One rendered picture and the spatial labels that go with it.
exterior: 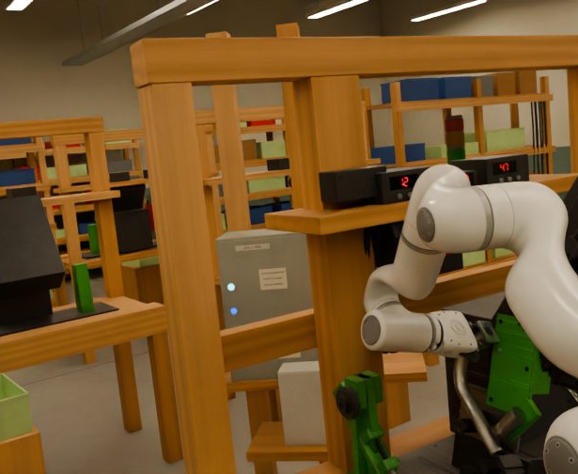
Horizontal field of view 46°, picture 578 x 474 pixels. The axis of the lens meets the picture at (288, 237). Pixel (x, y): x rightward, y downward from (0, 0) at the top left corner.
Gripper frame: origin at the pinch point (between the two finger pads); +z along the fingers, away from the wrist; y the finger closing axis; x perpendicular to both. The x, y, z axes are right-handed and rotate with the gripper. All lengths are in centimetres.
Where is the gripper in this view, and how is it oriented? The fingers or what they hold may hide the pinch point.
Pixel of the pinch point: (479, 337)
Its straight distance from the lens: 163.7
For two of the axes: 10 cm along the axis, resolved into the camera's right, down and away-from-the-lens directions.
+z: 8.5, 1.2, 5.1
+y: -2.6, -7.6, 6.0
